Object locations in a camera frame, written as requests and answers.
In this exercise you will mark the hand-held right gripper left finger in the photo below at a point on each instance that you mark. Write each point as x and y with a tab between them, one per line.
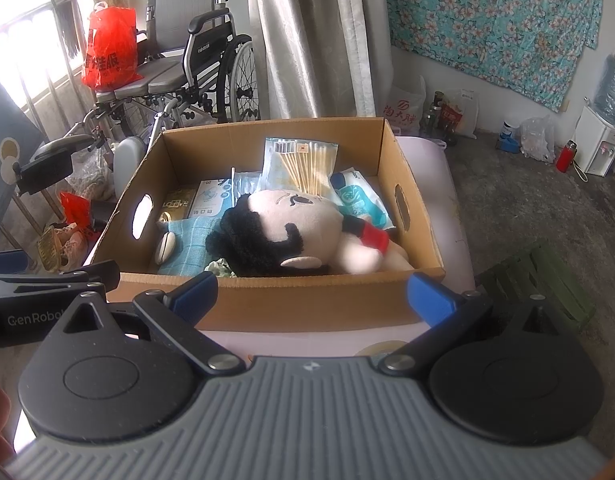
197	292

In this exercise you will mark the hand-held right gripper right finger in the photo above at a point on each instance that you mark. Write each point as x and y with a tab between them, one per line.
430	300

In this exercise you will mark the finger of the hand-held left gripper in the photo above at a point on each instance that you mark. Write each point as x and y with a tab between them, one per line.
97	275

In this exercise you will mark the light blue towel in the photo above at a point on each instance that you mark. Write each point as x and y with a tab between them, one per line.
192	245

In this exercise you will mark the white oval object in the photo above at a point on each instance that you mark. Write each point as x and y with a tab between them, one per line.
165	247

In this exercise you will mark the brown cardboard box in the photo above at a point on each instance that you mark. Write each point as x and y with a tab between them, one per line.
287	305

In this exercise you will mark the clear face mask packet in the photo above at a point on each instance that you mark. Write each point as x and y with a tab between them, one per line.
247	182

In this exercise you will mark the blue wet wipes packet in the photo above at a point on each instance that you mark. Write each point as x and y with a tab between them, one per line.
357	195

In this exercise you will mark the black haired plush doll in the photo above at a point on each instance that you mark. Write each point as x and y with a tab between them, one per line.
307	225

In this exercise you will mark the cotton swabs packet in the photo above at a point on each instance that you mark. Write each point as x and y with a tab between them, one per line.
297	165

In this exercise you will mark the pink shoes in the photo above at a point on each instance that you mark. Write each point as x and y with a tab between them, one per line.
75	245

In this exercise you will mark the woven basket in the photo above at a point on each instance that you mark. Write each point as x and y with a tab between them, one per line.
50	250

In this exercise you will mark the clear tape roll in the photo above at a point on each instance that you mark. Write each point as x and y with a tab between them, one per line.
382	349

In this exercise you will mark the small red bag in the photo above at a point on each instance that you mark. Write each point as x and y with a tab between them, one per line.
75	207

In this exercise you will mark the pink printed tablecloth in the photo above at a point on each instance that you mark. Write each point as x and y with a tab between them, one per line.
452	220

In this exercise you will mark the gold packet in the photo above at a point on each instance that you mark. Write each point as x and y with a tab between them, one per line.
177	205

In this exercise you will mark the blue face mask box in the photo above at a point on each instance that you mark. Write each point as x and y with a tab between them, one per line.
212	200

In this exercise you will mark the clear stuffed plastic bag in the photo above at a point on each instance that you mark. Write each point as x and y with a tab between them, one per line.
90	175

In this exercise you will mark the green folding stool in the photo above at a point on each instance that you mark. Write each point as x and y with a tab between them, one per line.
537	270

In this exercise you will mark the small blue container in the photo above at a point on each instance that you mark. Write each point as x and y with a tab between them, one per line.
507	144

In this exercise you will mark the grey patterned blanket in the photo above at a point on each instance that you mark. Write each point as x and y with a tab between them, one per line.
7	125

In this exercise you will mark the green glass bottle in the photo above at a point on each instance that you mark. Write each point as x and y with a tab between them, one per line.
430	120

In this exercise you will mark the red label jar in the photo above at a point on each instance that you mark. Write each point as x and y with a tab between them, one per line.
450	119

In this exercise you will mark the plain white plastic bag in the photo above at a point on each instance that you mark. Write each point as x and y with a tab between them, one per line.
467	115

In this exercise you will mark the clear crumpled plastic bag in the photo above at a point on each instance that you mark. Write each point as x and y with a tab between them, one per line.
535	140

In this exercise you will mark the white bag with red print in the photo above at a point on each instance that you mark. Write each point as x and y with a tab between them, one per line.
402	110

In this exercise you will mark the red thermos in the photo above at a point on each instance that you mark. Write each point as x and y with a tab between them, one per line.
565	157

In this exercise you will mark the dark glass bottle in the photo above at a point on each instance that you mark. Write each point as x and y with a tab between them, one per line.
438	100

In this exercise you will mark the red plastic bag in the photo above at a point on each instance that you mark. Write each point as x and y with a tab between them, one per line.
110	50

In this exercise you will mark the white water dispenser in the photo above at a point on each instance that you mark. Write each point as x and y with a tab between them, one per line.
597	145

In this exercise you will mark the blue water jug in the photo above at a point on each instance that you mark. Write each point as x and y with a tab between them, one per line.
612	90

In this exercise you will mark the grey curtain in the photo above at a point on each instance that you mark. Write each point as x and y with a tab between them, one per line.
307	35

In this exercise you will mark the teal floral cloth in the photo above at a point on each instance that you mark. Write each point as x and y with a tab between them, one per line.
487	20

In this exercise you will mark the grey wheelchair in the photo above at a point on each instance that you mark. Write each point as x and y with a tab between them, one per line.
187	0

